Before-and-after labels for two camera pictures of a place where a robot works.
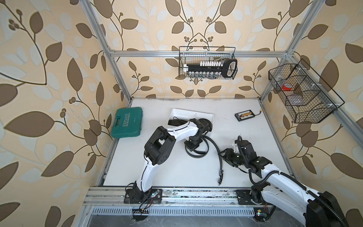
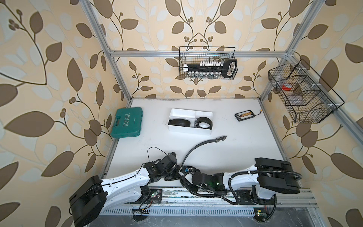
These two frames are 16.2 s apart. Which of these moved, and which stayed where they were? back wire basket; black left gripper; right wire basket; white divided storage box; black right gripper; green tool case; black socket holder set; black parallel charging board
Moved: black right gripper; black left gripper
Stayed: white divided storage box; black socket holder set; green tool case; black parallel charging board; right wire basket; back wire basket
